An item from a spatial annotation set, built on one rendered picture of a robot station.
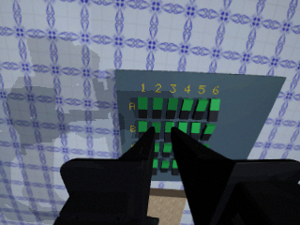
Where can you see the grey switch panel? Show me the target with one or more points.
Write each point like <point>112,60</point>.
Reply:
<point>223,112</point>

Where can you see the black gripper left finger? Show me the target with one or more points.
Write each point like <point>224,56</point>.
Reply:
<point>130,173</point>

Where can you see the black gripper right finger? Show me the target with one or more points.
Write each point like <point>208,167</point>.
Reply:
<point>208,178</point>

